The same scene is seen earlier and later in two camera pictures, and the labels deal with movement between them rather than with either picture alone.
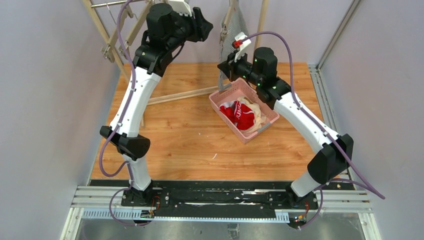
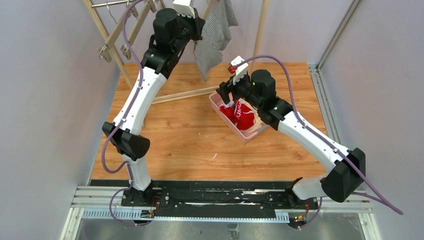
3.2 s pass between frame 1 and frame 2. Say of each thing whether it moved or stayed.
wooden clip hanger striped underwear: moved
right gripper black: moved
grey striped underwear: moved
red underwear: stayed
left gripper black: stayed
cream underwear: stayed
